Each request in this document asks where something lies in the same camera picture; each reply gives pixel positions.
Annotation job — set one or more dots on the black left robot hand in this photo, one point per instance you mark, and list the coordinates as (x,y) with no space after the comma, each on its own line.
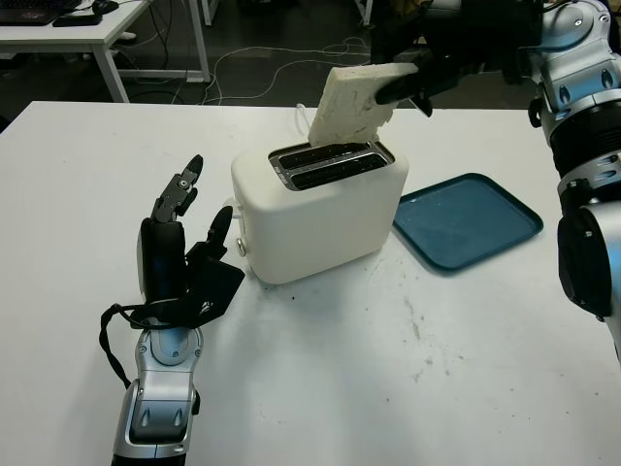
(160,262)

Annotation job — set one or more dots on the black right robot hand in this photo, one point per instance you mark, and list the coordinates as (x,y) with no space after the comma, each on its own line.
(475,34)

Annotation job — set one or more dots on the white bread slice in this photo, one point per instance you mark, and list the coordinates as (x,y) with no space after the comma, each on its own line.
(344,102)

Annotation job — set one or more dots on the white two-slot toaster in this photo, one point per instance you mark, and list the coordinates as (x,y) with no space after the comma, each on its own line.
(325,228)

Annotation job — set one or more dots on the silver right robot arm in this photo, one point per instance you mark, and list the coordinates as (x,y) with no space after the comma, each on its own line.
(582,68)

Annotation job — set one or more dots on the teal plastic tray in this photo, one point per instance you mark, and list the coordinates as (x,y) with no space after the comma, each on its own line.
(466,223)

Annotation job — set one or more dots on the white office desk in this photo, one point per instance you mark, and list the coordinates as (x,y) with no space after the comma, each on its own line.
(73,41)

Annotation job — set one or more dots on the flat black desk device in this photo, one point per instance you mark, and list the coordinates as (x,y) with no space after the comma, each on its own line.
(77,20)

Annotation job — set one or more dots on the black computer mouse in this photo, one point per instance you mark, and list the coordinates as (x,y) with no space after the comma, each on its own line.
(104,6)

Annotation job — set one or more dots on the black laptop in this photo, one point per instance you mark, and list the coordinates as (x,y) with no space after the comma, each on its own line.
(29,12)

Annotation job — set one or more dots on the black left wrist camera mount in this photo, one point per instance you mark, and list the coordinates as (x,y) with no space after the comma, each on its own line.
(213,291)

